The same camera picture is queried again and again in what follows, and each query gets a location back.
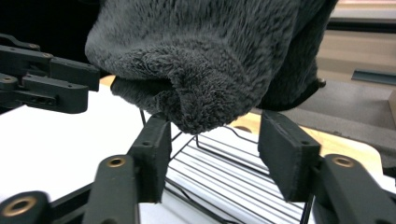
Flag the dark grey towel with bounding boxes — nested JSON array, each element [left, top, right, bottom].
[[84, 0, 340, 135]]

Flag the black frame crossbar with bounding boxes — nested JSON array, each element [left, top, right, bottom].
[[326, 18, 396, 35]]

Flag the white table mat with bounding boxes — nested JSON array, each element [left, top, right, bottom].
[[0, 83, 396, 224]]

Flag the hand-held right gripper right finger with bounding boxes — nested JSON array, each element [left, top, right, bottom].
[[257, 109, 322, 203]]

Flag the black wire rack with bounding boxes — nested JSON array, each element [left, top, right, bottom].
[[138, 108, 316, 224]]

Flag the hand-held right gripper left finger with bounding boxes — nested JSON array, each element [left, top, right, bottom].
[[127, 113, 173, 203]]

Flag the light wooden desk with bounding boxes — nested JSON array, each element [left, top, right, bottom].
[[316, 0, 396, 87]]

